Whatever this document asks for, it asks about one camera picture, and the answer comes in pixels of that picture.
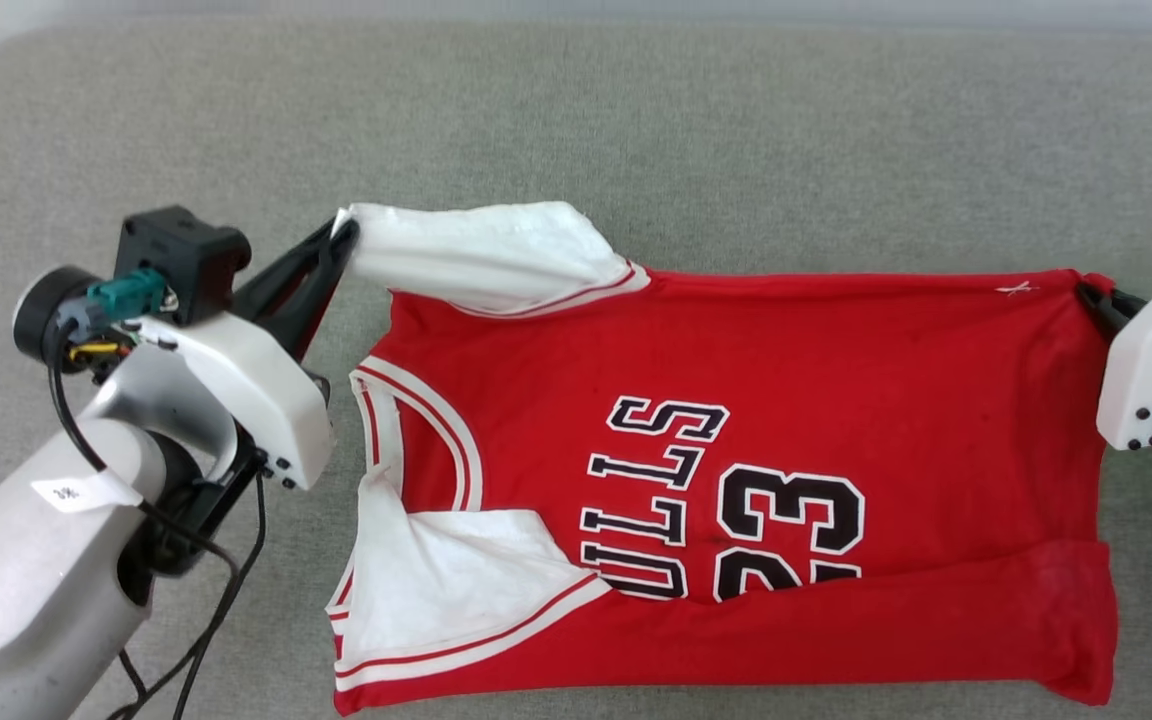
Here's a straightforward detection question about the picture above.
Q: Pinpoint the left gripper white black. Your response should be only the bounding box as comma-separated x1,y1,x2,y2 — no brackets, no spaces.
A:
14,215,360,501

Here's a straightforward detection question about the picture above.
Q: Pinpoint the red basketball jersey number 23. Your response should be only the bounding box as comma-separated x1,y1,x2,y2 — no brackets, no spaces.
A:
324,200,1120,717

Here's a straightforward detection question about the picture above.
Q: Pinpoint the white paper label tag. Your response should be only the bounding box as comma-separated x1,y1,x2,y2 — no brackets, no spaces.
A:
31,469,143,514

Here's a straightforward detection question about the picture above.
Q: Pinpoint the teal cable connector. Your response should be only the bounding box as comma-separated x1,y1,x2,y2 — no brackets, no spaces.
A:
86,267,170,323

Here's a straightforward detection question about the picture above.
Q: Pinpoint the thin black cable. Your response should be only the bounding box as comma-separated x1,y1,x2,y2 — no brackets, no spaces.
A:
44,318,269,720

